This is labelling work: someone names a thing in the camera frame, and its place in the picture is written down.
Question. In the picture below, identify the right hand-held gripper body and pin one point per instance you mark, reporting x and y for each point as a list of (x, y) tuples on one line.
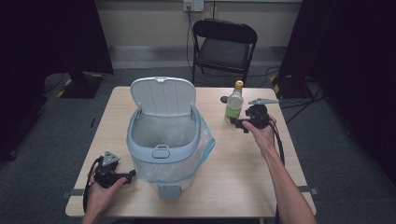
[(260, 116)]

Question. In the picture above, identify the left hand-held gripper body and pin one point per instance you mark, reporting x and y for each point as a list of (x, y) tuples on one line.
[(107, 169)]

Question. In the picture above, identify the clear bottle with yellow cap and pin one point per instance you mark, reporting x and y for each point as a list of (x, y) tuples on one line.
[(234, 105)]

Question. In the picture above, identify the white and grey trash can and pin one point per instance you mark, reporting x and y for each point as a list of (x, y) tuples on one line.
[(163, 154)]

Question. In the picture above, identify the person's right hand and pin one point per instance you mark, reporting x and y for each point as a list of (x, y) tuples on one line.
[(264, 138)]

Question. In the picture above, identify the person's left hand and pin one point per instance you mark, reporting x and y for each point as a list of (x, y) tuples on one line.
[(101, 196)]

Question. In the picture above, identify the small dark round object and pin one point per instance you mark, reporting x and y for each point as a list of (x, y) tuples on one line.
[(223, 99)]

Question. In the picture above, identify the clear plastic trash bag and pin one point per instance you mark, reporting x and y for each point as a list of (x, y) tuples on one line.
[(168, 169)]

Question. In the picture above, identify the grey tape patch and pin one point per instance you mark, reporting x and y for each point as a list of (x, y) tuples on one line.
[(70, 193), (309, 190)]

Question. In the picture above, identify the black folding chair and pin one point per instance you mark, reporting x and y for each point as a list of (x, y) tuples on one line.
[(222, 53)]

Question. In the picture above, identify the black stand base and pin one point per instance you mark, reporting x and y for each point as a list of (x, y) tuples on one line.
[(82, 85)]

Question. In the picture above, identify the black curtain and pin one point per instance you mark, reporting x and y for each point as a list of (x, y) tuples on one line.
[(351, 46), (46, 37)]

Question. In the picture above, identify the white wall outlet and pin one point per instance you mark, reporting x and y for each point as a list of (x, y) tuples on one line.
[(193, 4)]

